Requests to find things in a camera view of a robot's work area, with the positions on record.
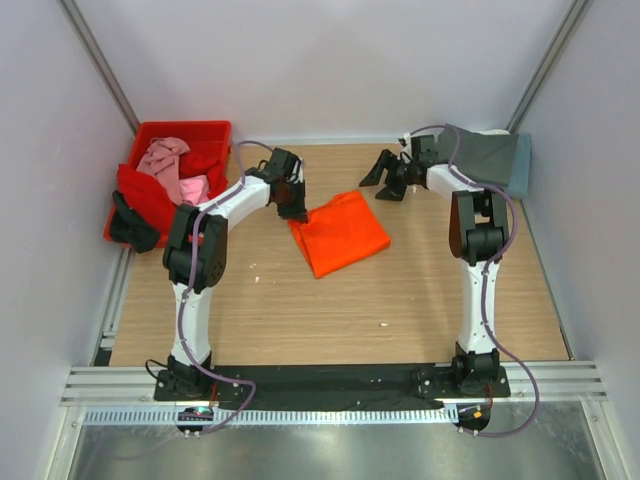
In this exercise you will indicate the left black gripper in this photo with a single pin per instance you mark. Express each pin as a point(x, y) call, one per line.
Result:
point(299, 212)

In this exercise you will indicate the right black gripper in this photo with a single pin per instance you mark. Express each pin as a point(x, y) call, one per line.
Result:
point(386, 160)

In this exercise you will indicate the orange t shirt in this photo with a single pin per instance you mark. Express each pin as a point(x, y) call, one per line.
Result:
point(339, 233)

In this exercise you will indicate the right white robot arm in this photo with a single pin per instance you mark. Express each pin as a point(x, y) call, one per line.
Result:
point(478, 235)

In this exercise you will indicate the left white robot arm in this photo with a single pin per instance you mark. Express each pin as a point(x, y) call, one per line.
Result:
point(195, 258)

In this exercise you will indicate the folded grey t shirt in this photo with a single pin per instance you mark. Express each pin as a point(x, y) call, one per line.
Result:
point(483, 158)

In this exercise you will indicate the red t shirt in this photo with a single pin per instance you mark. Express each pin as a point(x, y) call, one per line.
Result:
point(146, 196)

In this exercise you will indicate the light pink t shirt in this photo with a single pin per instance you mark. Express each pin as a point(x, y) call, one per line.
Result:
point(194, 190)

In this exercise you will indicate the red plastic bin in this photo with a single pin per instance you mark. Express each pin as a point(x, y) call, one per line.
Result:
point(213, 135)

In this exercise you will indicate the folded white t shirt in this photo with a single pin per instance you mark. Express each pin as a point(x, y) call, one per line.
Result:
point(493, 132)

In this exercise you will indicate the folded blue t shirt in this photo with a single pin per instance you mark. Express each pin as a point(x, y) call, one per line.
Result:
point(518, 185)

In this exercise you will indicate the dusty pink t shirt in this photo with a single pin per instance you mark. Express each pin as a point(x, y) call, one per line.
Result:
point(161, 161)

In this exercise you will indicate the black t shirt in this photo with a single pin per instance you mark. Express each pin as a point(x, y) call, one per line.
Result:
point(128, 227)

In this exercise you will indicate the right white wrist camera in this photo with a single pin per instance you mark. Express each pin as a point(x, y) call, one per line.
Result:
point(405, 142)

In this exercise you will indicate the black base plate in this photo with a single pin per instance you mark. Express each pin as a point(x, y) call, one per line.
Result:
point(330, 388)

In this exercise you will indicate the grey slotted cable duct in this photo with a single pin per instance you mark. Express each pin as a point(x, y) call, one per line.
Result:
point(183, 416)

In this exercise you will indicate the aluminium frame rail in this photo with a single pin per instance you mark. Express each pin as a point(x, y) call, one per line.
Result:
point(556, 380)

